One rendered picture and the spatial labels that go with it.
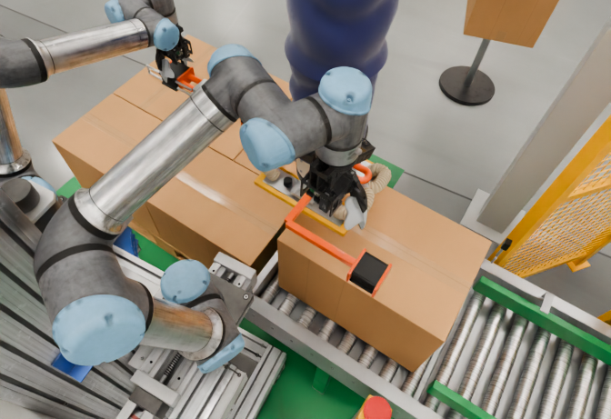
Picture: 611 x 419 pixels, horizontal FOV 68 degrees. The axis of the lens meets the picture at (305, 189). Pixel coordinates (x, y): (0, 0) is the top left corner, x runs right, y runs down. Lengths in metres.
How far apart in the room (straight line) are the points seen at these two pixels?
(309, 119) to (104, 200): 0.34
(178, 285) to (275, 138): 0.60
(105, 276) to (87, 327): 0.08
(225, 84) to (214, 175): 1.50
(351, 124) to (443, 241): 0.99
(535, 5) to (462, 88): 0.89
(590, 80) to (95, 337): 1.87
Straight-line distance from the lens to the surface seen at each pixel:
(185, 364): 1.35
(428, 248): 1.57
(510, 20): 2.92
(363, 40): 0.96
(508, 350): 1.98
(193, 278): 1.13
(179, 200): 2.12
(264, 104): 0.64
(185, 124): 0.71
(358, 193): 0.83
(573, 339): 2.06
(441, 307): 1.49
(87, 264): 0.75
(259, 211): 2.04
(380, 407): 1.28
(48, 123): 3.45
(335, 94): 0.63
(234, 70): 0.70
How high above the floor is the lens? 2.29
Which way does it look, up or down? 56 degrees down
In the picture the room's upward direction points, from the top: 4 degrees clockwise
